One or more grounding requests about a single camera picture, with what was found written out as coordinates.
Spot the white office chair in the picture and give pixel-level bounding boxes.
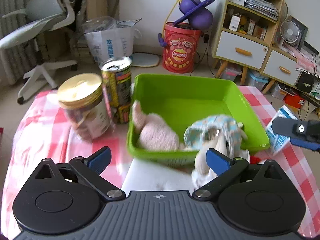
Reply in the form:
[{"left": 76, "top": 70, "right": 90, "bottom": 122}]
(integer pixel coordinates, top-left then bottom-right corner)
[{"left": 1, "top": 0, "right": 78, "bottom": 105}]

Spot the gold lid cookie jar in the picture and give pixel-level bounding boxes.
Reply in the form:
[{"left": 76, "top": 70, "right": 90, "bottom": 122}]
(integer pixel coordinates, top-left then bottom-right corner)
[{"left": 57, "top": 73, "right": 111, "bottom": 141}]

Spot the blue white milk carton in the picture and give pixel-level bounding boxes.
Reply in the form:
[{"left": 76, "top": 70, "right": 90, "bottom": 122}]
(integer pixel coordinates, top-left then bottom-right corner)
[{"left": 265, "top": 105, "right": 298, "bottom": 155}]

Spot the red Lays chip bucket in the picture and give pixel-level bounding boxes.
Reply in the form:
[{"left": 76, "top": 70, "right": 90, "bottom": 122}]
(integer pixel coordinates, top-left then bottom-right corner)
[{"left": 158, "top": 22, "right": 202, "bottom": 74}]

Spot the pink plush toy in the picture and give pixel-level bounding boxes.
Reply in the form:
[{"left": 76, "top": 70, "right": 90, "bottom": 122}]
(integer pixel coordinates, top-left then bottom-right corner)
[{"left": 131, "top": 100, "right": 184, "bottom": 152}]

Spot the purple saturn hopper ball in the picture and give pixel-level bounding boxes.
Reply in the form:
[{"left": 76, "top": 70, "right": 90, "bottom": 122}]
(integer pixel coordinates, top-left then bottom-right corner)
[{"left": 173, "top": 0, "right": 216, "bottom": 30}]

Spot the red white checkered tablecloth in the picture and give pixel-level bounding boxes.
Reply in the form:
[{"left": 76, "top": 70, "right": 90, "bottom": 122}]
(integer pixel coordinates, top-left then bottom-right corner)
[{"left": 1, "top": 90, "right": 319, "bottom": 239}]

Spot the grey white plush bunny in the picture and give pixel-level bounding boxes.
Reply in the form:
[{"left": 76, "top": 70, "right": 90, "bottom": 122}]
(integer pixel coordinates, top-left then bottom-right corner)
[{"left": 183, "top": 114, "right": 250, "bottom": 189}]

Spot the green plastic cookie bin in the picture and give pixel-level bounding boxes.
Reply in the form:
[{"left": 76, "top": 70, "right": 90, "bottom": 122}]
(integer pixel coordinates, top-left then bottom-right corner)
[{"left": 132, "top": 74, "right": 270, "bottom": 154}]

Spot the white blue paper bag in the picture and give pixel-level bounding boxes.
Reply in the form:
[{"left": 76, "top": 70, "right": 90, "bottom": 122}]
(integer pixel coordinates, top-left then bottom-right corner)
[{"left": 82, "top": 16, "right": 142, "bottom": 64}]

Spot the framed picture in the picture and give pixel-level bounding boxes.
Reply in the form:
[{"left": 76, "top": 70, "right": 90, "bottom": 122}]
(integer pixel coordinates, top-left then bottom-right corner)
[{"left": 288, "top": 15, "right": 308, "bottom": 50}]

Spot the small white desk fan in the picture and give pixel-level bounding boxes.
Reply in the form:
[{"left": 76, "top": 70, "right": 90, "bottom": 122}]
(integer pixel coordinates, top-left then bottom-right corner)
[{"left": 276, "top": 20, "right": 299, "bottom": 52}]

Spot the wooden white drawer cabinet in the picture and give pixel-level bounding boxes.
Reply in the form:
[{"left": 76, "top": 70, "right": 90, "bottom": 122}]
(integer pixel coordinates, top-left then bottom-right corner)
[{"left": 211, "top": 0, "right": 301, "bottom": 93}]

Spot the yellow black tin can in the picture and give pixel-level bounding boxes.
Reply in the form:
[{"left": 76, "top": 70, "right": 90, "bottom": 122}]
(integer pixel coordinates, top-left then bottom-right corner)
[{"left": 99, "top": 56, "right": 132, "bottom": 124}]

